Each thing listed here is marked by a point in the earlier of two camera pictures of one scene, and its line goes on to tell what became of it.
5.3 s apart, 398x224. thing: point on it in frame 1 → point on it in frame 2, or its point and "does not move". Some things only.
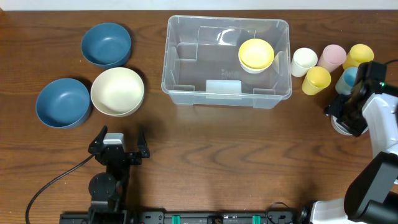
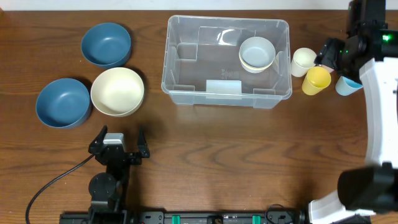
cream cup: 303,59 does not move
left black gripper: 135,160 does not move
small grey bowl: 340,128 → 257,55
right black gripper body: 348,114 → 341,58
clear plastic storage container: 224,60 does not move
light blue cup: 346,81 does not move
